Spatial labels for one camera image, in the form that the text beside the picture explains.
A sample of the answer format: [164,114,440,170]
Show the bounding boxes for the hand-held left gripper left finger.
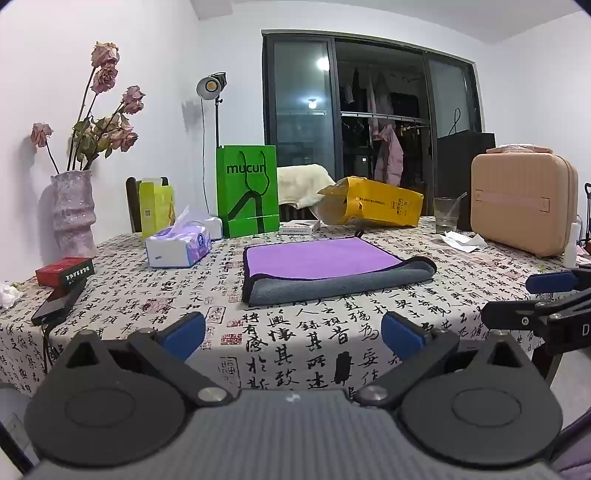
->
[59,311,234,409]

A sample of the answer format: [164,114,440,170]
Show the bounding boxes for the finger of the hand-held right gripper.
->
[525,268,591,296]
[481,299,551,332]

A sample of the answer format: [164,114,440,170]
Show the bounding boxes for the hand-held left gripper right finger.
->
[353,311,532,409]

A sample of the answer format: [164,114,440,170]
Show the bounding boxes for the purple and grey towel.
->
[242,236,438,306]

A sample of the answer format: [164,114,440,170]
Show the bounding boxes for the small white bottle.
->
[563,222,581,267]

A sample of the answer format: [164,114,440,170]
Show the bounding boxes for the beige hard case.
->
[470,150,579,258]

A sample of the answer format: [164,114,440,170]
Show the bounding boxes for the soft tissue pack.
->
[145,205,213,269]

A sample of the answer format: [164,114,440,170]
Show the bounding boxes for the crumpled white paper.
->
[438,231,489,254]

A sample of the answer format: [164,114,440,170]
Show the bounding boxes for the calligraphy printed tablecloth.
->
[0,216,591,398]

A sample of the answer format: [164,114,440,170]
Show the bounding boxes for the clear glass cup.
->
[433,197,459,234]

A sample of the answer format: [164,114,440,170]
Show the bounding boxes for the clear straw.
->
[445,191,468,222]

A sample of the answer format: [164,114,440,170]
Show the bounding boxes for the yellow-green carton box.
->
[139,176,177,238]

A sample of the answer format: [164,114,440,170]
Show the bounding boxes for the purple cloth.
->
[554,431,591,480]

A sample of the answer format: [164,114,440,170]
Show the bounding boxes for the black power bank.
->
[31,277,88,326]

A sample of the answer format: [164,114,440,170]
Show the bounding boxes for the red flat box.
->
[35,257,95,288]

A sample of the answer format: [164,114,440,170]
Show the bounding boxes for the pink cloth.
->
[486,144,553,155]

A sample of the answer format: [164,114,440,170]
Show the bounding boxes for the yellow paper bag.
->
[316,176,424,228]

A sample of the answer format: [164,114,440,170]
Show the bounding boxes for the dark wooden chair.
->
[126,176,144,234]

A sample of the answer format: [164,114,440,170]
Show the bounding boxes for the green paper bag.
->
[216,145,280,239]

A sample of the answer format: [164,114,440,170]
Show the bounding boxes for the flat white and black box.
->
[279,219,321,234]

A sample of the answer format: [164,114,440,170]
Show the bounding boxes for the pink speckled vase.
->
[50,170,99,260]

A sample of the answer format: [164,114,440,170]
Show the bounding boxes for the pink jacket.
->
[373,122,404,186]

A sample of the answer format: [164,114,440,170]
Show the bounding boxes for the crumpled white tissue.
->
[0,281,21,309]

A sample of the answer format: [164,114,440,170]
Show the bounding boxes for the white fluffy chair cover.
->
[276,164,335,209]

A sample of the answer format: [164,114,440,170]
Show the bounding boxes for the black framed glass door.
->
[262,30,485,217]

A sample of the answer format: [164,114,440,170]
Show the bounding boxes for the studio lamp on stand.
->
[196,71,228,151]

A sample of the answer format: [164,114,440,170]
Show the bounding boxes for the dried pink roses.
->
[30,41,146,175]

